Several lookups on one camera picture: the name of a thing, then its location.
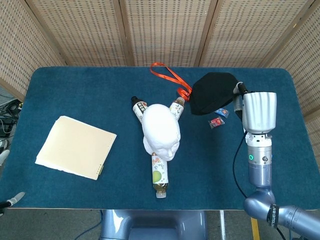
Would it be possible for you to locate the white table leg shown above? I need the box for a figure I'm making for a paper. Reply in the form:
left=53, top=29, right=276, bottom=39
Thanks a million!
left=219, top=210, right=226, bottom=240

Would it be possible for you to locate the butterfly label tea bottle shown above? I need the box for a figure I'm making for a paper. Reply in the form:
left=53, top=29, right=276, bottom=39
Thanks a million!
left=150, top=152, right=170, bottom=199

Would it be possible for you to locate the red candy wrapper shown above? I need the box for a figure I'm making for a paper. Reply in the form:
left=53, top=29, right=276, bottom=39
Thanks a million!
left=208, top=117, right=224, bottom=130

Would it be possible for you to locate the black floor cable bundle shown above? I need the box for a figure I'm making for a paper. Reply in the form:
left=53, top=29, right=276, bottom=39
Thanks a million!
left=0, top=98, right=25, bottom=137

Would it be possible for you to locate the blue table cloth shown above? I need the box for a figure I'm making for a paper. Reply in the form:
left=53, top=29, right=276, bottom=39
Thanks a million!
left=0, top=66, right=320, bottom=211

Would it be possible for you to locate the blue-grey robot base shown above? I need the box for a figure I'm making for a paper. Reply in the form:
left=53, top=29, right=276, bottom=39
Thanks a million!
left=99, top=209, right=208, bottom=240

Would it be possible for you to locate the black arm strap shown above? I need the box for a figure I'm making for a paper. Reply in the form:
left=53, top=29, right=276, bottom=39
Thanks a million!
left=266, top=203, right=280, bottom=227

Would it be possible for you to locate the blue candy wrapper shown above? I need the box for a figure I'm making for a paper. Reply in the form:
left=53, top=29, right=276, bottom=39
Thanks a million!
left=215, top=107, right=230, bottom=118

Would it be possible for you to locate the black cap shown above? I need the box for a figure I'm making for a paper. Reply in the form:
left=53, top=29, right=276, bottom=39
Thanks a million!
left=189, top=72, right=239, bottom=116

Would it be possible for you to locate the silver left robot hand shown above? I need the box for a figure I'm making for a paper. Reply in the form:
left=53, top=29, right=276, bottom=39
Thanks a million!
left=0, top=191, right=26, bottom=217

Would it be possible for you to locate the leaf label tea bottle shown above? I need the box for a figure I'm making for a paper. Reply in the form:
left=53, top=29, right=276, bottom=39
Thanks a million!
left=169, top=97, right=186, bottom=121

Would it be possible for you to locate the white foam mannequin head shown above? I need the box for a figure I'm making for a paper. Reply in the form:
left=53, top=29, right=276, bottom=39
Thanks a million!
left=141, top=103, right=182, bottom=162

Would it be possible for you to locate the woven folding screen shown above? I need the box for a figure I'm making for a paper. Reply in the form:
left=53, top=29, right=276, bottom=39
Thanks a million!
left=0, top=0, right=320, bottom=141

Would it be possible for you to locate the blue cable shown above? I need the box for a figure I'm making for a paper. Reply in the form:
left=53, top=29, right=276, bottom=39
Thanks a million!
left=74, top=211, right=104, bottom=240

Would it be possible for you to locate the orange lanyard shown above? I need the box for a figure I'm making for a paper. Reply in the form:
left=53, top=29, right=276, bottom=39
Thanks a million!
left=150, top=62, right=193, bottom=101

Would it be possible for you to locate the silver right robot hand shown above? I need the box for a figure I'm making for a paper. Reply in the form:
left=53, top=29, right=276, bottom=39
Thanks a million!
left=232, top=81, right=278, bottom=135

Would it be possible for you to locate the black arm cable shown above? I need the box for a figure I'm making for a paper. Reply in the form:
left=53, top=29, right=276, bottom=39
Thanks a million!
left=232, top=126, right=251, bottom=201

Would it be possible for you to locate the cream spiral notebook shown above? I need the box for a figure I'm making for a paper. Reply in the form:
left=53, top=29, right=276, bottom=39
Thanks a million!
left=34, top=115, right=118, bottom=181

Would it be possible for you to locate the dark label drink bottle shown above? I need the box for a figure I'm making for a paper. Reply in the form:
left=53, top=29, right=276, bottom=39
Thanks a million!
left=130, top=96, right=149, bottom=124

